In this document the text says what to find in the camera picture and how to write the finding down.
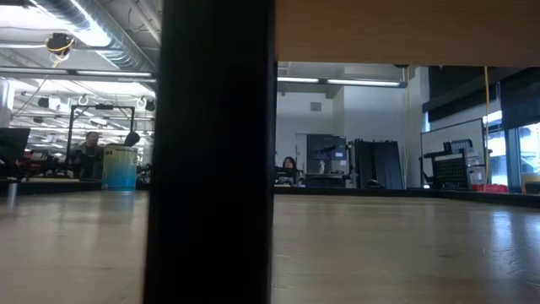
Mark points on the blue and yellow can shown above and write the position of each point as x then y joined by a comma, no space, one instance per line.
120,173

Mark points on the wooden shelf board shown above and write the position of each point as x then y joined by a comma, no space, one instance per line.
401,29

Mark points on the white bottle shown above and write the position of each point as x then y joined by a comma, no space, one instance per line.
321,166

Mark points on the dark background desk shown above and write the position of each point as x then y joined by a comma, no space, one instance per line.
327,180

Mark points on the black dome-shaped object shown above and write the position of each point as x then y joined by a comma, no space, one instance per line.
373,184

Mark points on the black folding panels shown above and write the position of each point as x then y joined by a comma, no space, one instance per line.
379,164

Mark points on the long ceiling light bar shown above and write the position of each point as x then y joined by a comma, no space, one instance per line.
363,83

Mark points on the whiteboard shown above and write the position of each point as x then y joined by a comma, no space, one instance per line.
447,133

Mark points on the black pegboard cart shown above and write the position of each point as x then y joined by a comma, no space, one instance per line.
451,173

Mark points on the red bins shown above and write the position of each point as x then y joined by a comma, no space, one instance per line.
491,188

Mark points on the black window blind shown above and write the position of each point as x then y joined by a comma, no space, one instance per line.
521,101

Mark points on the black background monitor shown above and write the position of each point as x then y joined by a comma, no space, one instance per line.
12,143

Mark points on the yellow background object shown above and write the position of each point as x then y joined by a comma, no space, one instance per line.
530,182

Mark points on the black shelf corner post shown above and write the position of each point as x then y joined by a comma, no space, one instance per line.
211,169

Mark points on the grey wall vent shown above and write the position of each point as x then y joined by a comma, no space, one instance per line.
315,106

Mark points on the black dome ceiling camera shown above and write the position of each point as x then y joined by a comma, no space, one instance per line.
401,66

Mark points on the black background station frame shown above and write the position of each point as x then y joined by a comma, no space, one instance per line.
69,131

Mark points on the silver ceiling duct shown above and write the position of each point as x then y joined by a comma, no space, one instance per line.
105,34

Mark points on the grey metal post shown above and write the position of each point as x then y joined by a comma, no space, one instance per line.
12,194

